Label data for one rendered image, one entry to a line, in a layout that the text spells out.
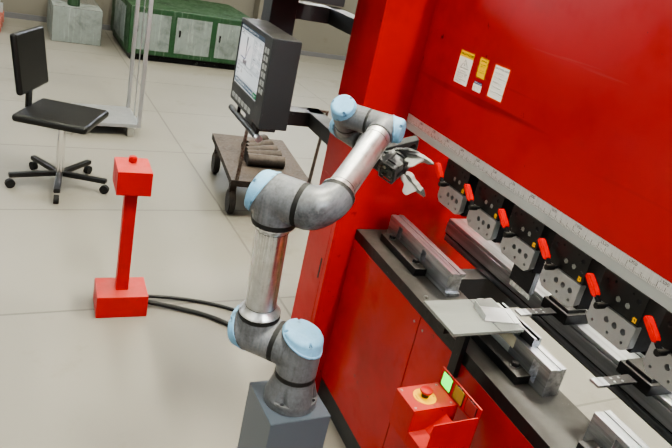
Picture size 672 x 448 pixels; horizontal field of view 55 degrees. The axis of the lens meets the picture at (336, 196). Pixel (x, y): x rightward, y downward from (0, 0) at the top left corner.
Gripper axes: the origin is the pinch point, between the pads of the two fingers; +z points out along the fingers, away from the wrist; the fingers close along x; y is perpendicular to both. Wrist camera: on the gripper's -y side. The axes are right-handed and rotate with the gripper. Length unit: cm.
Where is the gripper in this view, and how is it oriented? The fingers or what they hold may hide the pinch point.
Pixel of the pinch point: (431, 179)
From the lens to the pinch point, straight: 191.1
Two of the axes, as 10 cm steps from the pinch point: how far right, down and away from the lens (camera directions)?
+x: 0.5, -6.1, -7.9
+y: -6.6, 5.7, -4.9
